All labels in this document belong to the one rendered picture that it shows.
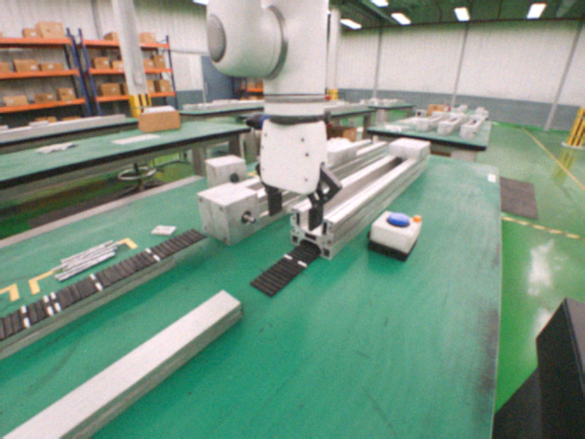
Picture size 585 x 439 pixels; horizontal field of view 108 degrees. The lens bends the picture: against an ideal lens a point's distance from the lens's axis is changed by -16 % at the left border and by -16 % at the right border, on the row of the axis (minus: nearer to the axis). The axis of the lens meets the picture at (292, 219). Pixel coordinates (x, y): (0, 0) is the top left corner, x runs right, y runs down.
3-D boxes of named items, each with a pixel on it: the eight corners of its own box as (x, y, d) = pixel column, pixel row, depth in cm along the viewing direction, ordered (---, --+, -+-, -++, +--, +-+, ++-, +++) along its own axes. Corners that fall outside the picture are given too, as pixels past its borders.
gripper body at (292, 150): (250, 111, 35) (254, 185, 41) (308, 114, 30) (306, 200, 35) (283, 108, 41) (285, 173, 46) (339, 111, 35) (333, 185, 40)
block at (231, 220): (238, 250, 52) (232, 208, 47) (203, 231, 59) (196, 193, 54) (268, 233, 58) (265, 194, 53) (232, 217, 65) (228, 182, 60)
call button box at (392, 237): (405, 263, 48) (412, 235, 45) (359, 246, 53) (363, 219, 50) (415, 245, 53) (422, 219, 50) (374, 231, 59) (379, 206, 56)
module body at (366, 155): (260, 229, 59) (258, 196, 55) (232, 217, 65) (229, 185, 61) (384, 160, 115) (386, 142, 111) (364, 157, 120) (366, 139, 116)
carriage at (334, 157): (333, 173, 78) (335, 151, 75) (305, 166, 84) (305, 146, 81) (356, 163, 90) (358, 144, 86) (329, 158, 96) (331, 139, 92)
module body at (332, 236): (331, 260, 49) (334, 221, 45) (290, 242, 54) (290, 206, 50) (426, 169, 104) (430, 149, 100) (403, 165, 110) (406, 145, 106)
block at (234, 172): (222, 199, 75) (218, 168, 71) (208, 188, 83) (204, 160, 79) (251, 191, 81) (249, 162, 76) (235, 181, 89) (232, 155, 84)
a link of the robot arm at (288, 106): (249, 96, 34) (250, 118, 35) (300, 96, 29) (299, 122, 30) (287, 94, 40) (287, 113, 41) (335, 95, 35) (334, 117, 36)
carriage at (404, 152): (416, 167, 85) (420, 148, 82) (386, 162, 91) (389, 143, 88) (426, 159, 96) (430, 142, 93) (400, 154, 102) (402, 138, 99)
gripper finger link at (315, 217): (308, 192, 37) (306, 231, 40) (326, 197, 35) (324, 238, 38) (319, 185, 39) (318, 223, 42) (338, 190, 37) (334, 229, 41)
